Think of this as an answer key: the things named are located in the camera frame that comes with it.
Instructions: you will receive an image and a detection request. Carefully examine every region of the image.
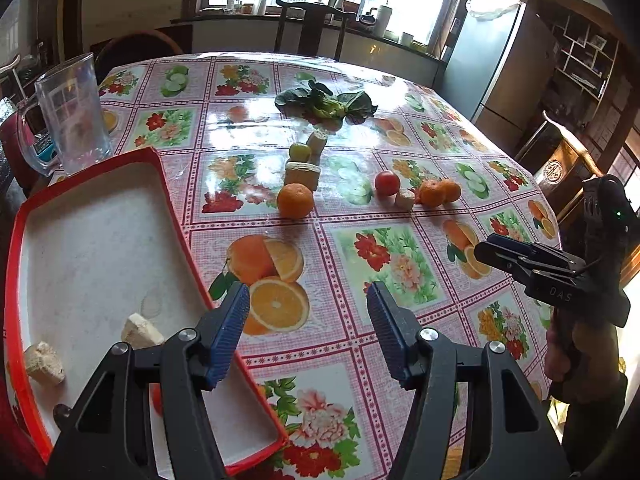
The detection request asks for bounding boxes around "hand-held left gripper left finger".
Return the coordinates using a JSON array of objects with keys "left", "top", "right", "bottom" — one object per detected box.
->
[{"left": 46, "top": 282, "right": 251, "bottom": 480}]

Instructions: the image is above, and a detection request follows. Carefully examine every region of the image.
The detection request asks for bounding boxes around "silver refrigerator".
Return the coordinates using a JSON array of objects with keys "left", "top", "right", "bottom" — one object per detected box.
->
[{"left": 437, "top": 0, "right": 558, "bottom": 138}]

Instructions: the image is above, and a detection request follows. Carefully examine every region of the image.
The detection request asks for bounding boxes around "green leafy vegetable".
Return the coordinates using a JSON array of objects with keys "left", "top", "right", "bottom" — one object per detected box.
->
[{"left": 274, "top": 80, "right": 379, "bottom": 133}]

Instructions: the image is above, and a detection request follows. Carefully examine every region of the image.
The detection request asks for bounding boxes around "dark wooden chair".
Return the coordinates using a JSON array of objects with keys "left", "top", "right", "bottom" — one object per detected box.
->
[{"left": 274, "top": 0, "right": 357, "bottom": 63}]

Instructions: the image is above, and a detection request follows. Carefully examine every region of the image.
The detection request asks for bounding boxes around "person's right hand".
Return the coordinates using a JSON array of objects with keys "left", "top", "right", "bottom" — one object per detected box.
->
[{"left": 545, "top": 310, "right": 628, "bottom": 405}]

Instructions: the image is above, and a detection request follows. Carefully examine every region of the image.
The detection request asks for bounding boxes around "red plastic container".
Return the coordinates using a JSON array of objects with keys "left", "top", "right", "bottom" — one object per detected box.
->
[{"left": 0, "top": 110, "right": 33, "bottom": 198}]

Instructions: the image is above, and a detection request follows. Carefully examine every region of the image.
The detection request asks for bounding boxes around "wooden shelf cabinet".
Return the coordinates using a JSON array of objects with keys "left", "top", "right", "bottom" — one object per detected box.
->
[{"left": 527, "top": 0, "right": 636, "bottom": 171}]

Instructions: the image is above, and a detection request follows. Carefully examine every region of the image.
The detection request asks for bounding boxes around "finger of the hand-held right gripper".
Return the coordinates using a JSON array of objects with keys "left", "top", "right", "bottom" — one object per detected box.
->
[
  {"left": 486, "top": 233, "right": 586, "bottom": 274},
  {"left": 473, "top": 241, "right": 540, "bottom": 287}
]

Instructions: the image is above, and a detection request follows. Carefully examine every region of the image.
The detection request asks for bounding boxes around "large orange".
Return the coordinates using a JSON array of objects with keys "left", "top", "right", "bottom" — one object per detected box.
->
[{"left": 276, "top": 182, "right": 316, "bottom": 220}]

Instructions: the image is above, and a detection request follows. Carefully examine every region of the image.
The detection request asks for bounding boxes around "carved wooden chair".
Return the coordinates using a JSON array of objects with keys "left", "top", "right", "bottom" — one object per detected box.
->
[{"left": 515, "top": 110, "right": 603, "bottom": 226}]

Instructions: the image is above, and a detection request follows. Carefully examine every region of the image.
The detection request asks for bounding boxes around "red rimmed white tray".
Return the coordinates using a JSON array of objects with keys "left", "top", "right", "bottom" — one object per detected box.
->
[{"left": 4, "top": 146, "right": 290, "bottom": 477}]

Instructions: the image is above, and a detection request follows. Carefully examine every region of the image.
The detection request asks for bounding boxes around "white plastic bag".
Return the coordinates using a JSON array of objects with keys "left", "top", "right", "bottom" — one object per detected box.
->
[{"left": 465, "top": 0, "right": 523, "bottom": 21}]

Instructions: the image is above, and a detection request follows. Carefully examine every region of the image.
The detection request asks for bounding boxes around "blue plastic object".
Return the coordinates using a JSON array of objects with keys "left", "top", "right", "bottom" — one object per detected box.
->
[{"left": 31, "top": 139, "right": 57, "bottom": 169}]

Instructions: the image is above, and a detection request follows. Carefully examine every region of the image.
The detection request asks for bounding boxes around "person's right forearm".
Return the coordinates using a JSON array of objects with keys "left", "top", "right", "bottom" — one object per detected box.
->
[{"left": 560, "top": 372, "right": 630, "bottom": 476}]

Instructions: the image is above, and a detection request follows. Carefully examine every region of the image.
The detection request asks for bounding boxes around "rattan chair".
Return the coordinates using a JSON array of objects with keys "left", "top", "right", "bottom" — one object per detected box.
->
[{"left": 94, "top": 29, "right": 187, "bottom": 83}]

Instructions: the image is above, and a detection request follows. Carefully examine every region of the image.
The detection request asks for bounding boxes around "floral fruit print tablecloth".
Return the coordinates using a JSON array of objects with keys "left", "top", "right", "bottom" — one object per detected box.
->
[{"left": 30, "top": 52, "right": 561, "bottom": 480}]

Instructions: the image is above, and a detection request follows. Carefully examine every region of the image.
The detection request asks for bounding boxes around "white thermos jug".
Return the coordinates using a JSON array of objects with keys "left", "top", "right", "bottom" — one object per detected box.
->
[{"left": 372, "top": 4, "right": 394, "bottom": 40}]

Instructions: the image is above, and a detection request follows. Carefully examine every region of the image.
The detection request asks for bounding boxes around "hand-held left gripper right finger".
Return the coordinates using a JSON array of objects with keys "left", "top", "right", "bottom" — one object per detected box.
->
[{"left": 366, "top": 281, "right": 572, "bottom": 480}]

